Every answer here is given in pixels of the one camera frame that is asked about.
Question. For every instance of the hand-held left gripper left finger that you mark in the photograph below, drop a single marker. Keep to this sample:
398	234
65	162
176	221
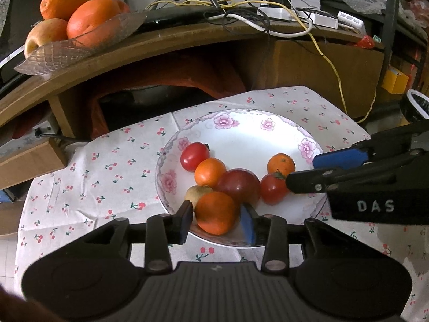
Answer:
186	223

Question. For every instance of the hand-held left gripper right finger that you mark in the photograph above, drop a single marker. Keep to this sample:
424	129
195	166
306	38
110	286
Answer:
248	224

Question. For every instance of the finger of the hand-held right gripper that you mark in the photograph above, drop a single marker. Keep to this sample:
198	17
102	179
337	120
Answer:
311	181
338	158

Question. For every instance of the brownish green jujube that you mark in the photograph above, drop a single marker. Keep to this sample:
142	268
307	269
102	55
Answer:
196	194

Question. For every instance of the small orange tangerine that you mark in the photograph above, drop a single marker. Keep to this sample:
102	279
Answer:
210	172
216	213
281	165

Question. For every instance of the large dark red tomato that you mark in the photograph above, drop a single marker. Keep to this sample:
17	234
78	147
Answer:
238	187

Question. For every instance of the small red tomato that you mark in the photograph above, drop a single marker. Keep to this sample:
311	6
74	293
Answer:
194	156
273	189

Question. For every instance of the white floral plate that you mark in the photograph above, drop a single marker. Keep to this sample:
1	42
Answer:
244	141

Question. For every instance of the cherry print tablecloth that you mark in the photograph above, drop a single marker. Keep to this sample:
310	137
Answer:
100	181

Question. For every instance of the small yellow box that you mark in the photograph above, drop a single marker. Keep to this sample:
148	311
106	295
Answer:
395	80

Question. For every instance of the small red toy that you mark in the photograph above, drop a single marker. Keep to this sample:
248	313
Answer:
365	42

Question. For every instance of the white power strip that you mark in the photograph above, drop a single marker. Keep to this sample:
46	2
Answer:
321	20
276	13

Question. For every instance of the white plastic device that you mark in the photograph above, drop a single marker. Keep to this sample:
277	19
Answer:
351	20

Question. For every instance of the orange red cloth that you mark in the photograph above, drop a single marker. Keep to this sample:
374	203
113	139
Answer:
174	73

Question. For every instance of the black power adapter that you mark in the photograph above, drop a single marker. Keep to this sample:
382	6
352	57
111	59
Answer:
274	0

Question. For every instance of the wooden television stand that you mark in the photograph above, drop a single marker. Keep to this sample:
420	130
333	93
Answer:
167	45

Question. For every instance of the silver media player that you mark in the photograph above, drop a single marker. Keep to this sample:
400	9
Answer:
30	134

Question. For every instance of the black router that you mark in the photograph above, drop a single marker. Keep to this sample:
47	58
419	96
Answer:
174	18

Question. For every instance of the glass fruit bowl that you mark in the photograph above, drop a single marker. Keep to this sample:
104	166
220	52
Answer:
67	53

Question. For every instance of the large orange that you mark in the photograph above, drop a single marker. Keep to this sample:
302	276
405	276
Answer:
95	21
63	2

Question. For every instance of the yellow red apple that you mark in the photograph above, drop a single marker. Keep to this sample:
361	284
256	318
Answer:
45	35

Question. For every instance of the black metal frame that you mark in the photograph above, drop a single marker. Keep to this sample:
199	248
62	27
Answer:
391	30

